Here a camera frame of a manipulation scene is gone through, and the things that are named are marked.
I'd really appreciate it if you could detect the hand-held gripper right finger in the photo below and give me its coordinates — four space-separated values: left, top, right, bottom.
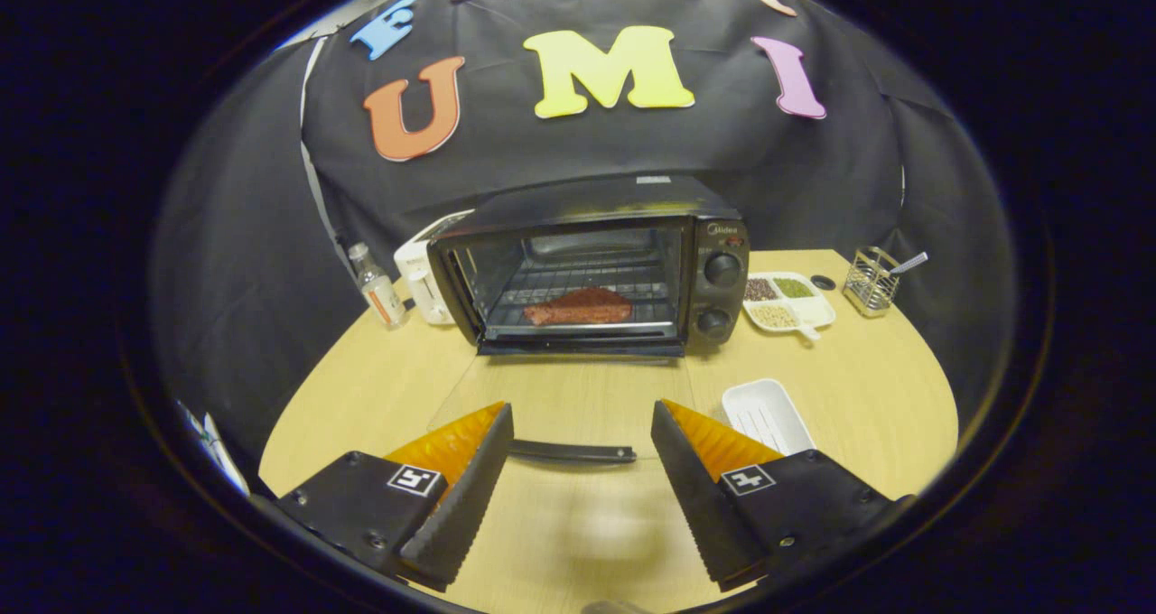
650 399 913 594

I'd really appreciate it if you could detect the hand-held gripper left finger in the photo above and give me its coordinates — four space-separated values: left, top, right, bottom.
271 402 516 592

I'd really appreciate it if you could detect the brown meat slice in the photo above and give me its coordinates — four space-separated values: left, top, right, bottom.
522 287 635 328

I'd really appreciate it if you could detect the black toaster oven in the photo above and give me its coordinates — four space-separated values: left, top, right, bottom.
424 173 750 464

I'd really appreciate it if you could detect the white bread toaster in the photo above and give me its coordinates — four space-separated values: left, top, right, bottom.
394 209 475 328

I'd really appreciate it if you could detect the white rectangular tray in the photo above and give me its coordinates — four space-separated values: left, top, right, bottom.
721 377 816 457

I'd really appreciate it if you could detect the white divided bean dish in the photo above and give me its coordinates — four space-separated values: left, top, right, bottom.
742 271 837 341

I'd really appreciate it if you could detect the small clear bottle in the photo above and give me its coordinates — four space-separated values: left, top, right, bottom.
348 242 409 330

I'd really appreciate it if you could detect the blue and white box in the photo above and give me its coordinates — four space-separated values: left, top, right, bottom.
176 402 249 496

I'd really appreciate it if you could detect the metal wire utensil holder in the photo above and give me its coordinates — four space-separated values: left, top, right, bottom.
843 246 901 318

